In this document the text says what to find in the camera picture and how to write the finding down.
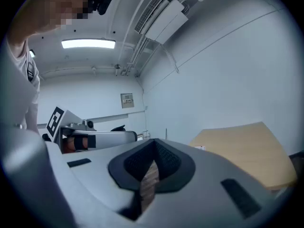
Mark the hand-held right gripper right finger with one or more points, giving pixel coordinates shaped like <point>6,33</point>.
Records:
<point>209,198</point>

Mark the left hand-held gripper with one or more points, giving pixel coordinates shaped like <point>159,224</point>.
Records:
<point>71,120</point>

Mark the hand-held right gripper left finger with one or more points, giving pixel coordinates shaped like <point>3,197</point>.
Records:
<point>95,174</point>

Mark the small beige object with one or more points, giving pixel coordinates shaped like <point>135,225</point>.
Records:
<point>200,148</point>

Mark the person's left forearm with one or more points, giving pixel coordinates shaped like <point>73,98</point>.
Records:
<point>32,117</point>

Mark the person's left hand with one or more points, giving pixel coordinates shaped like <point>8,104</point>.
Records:
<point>71,144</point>

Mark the small ceiling sprinkler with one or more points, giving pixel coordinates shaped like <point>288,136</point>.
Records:
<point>94,69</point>

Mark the white ceiling conduit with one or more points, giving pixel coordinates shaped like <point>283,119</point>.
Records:
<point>71,70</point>

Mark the white ceiling pipe bundle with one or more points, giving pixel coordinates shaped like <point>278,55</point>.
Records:
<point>135,53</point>

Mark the long ceiling light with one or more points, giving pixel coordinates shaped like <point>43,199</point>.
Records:
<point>88,43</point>

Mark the person's white shirt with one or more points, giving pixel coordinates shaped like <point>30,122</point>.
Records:
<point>16,84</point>

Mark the small ceiling light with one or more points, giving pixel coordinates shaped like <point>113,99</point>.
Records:
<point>32,53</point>

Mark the white air conditioner unit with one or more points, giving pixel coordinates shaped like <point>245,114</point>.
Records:
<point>164,20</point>

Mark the person's head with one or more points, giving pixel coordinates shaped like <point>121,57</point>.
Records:
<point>40,6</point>

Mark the grey wall panel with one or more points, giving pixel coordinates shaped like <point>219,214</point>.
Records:
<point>127,100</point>

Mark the black head camera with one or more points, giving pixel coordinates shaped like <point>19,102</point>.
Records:
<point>103,1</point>

